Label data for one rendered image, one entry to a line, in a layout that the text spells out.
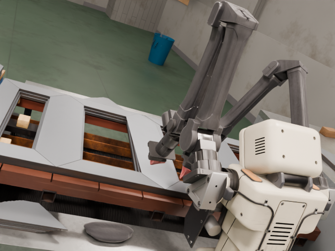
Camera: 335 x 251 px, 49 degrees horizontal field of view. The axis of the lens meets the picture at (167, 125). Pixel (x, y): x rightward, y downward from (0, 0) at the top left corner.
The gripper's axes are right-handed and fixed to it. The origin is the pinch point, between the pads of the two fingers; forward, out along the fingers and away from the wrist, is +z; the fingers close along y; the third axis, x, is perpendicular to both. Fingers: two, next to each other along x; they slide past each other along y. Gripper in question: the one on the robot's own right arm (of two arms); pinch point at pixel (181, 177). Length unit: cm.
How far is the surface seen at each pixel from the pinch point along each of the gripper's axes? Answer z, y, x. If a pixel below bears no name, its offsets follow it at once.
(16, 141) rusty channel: 34, 67, -26
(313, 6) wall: -159, -216, -360
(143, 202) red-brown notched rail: 9.7, 16.4, 16.4
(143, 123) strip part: 4, 11, -49
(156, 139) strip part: 2.4, 5.9, -33.5
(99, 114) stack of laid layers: 13, 34, -52
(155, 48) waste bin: 42, -112, -554
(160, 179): 2.7, 10.7, 5.5
